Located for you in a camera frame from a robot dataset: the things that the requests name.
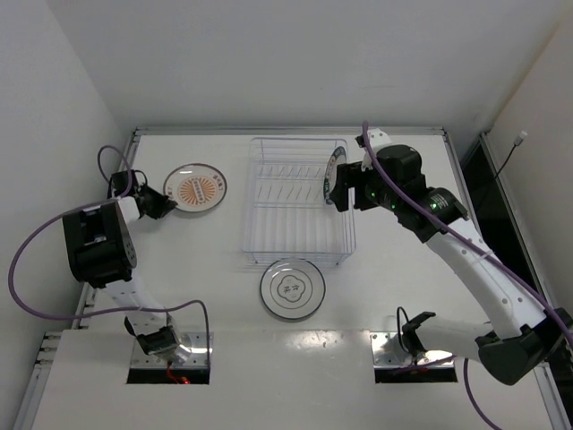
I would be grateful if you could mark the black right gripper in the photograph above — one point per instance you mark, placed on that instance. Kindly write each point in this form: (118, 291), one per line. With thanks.
(351, 187)

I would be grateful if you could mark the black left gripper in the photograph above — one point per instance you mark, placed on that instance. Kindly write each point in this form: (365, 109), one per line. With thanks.
(152, 202)

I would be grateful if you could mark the green rimmed white plate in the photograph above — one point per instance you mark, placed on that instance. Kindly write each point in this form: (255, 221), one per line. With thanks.
(337, 158)

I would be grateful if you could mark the orange sunburst plate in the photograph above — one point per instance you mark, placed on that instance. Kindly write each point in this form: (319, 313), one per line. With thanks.
(196, 187)

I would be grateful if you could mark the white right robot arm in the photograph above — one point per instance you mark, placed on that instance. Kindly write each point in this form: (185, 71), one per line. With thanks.
(519, 334)

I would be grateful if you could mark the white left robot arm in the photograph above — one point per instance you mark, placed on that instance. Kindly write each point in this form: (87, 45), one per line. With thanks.
(101, 253)

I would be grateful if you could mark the black rimmed clover plate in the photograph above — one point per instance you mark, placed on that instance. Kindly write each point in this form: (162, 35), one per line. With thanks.
(292, 290)

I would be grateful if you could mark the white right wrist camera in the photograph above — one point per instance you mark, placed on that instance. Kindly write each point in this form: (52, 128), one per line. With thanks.
(376, 137)

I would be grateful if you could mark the clear wire dish rack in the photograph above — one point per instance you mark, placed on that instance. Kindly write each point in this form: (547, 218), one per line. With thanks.
(286, 212)

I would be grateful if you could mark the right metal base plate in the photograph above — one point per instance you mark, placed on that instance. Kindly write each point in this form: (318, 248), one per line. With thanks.
(387, 354)

